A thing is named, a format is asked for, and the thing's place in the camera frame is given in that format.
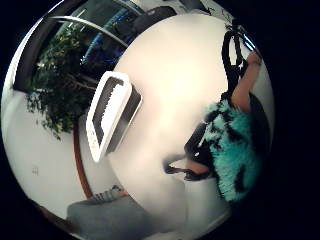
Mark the teal and black fuzzy toy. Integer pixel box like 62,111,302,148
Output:
200,98,268,203

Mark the white plastic basket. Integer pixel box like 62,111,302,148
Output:
85,70,144,164

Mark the brown curved planter rim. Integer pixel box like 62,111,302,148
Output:
72,123,94,199

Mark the dark chair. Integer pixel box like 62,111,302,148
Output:
130,5,178,34

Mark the green leafy plant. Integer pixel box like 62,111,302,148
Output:
25,22,111,141

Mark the curved grey metal railing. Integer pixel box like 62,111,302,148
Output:
48,15,130,48

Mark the black cable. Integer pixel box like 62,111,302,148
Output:
221,22,250,98

